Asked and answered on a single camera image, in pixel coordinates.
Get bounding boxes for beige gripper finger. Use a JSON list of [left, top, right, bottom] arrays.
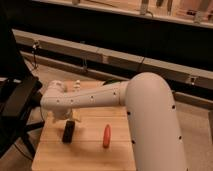
[[70, 110, 81, 122]]

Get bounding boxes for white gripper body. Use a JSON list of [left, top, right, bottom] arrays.
[[51, 108, 70, 120]]

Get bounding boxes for black eraser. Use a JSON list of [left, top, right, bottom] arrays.
[[62, 120, 75, 143]]

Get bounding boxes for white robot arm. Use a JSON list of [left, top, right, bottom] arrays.
[[41, 72, 189, 171]]

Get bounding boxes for white bottle toy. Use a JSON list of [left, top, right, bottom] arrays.
[[74, 80, 81, 91]]

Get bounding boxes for orange carrot toy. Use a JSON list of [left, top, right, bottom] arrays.
[[103, 124, 111, 148]]

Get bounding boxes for black stand left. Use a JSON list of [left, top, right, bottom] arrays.
[[0, 19, 44, 158]]

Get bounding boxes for green bowl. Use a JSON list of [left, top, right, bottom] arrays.
[[102, 79, 120, 86]]

